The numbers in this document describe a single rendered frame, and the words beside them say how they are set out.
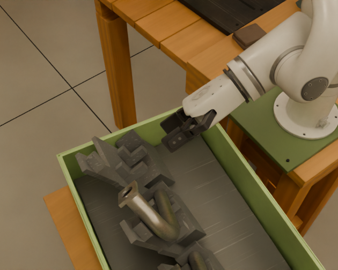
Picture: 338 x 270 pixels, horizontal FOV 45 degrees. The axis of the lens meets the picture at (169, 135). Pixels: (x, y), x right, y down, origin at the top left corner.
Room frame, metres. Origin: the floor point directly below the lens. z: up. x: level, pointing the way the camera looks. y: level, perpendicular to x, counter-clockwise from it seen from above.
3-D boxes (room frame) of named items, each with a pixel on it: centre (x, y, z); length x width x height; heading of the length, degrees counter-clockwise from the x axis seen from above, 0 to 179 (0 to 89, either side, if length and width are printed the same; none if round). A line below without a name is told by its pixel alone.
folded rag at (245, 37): (1.05, -0.27, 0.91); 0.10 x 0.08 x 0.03; 117
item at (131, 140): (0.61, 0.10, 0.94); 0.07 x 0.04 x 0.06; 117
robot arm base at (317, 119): (0.76, -0.40, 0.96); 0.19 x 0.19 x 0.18
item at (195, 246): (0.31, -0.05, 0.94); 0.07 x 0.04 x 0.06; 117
